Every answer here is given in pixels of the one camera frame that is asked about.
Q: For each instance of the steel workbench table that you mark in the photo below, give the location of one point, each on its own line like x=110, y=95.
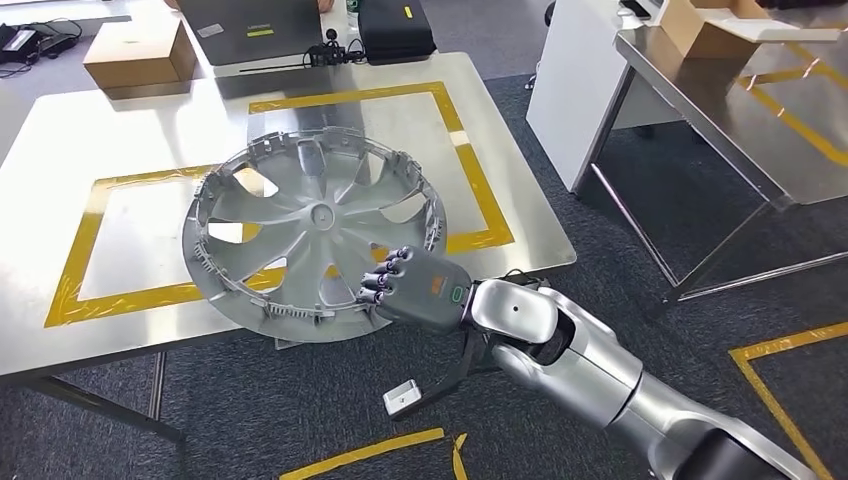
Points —
x=99, y=132
x=696, y=93

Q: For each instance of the white flat board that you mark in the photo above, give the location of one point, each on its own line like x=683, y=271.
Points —
x=775, y=31

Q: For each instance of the black power adapter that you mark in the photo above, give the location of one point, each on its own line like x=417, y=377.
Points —
x=20, y=40

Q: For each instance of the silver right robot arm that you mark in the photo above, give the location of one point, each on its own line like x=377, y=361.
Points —
x=583, y=371

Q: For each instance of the white desk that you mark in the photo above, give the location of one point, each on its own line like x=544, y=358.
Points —
x=570, y=86

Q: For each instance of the black carrying case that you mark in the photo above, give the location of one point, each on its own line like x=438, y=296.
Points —
x=397, y=30

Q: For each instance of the brown cardboard box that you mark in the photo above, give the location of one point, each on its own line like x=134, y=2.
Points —
x=689, y=30
x=132, y=56

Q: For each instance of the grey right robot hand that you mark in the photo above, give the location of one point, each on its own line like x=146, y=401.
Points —
x=424, y=291

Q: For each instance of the silver wheel hubcap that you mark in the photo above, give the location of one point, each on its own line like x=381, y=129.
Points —
x=318, y=218

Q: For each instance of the yellow floor tape square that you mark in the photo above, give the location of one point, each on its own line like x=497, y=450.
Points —
x=364, y=452

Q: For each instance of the clear plastic bottle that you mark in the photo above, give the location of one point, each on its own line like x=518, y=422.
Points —
x=353, y=13

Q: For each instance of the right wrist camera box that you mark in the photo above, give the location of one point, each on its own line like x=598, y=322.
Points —
x=401, y=397

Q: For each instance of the grey laptop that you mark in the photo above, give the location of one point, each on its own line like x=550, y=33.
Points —
x=252, y=30

